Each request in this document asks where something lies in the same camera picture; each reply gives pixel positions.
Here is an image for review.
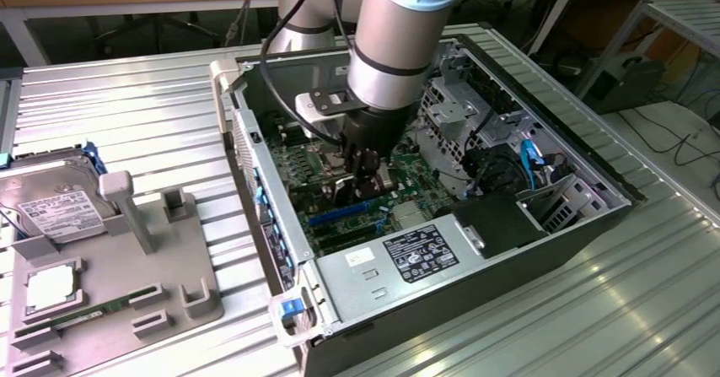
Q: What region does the silver disk bay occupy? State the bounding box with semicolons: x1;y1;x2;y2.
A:
516;174;616;235

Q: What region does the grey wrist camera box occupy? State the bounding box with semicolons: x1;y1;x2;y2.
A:
292;89;367;140

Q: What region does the silver CPU chip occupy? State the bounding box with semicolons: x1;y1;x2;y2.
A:
25;265;77;310

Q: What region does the blue SATA wire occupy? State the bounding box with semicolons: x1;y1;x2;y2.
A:
520;138;544;192

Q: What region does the black office chair base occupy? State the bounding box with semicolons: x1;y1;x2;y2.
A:
92;12;224;51

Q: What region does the hard disk with blue caddy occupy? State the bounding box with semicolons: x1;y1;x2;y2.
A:
0;141;109;245

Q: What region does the grey hanging cable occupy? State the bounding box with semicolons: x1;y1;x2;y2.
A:
224;0;259;48

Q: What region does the black expansion slot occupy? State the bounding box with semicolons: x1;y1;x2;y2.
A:
312;223;379;247

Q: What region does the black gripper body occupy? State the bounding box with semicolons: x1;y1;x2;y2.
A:
340;104;420;159

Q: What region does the blue case latch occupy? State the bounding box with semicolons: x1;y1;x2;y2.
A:
277;299;307;324

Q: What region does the grey box with handle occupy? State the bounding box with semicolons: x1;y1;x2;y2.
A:
584;54;668;115

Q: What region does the black wire bundle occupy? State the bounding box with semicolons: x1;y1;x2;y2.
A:
464;144;533;197

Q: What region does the metal slat side table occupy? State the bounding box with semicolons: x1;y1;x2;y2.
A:
576;0;720;100

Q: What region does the grey parts rack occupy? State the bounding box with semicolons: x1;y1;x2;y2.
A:
0;170;227;377

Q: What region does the CPU socket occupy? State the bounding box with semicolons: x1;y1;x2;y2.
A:
312;143;353;174

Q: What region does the black Nvidia graphics card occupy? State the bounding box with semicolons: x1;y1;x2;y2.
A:
331;161;399;207

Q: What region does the green motherboard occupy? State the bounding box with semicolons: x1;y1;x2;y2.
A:
263;115;457;256

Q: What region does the blue expansion slot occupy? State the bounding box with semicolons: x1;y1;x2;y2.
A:
305;202;373;227

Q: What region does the open black PC case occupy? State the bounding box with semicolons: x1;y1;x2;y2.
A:
208;33;648;377

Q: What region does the silver drive cage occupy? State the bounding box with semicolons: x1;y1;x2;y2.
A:
419;41;511;201

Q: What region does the green RAM stick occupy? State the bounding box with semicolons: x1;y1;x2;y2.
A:
13;286;155;338

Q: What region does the silver chipset heatsink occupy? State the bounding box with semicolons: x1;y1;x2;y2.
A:
392;202;429;231

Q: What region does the black plastic air shroud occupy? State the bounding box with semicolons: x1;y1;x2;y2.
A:
449;193;551;261

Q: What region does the grey power supply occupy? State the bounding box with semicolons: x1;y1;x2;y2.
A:
313;214;492;324

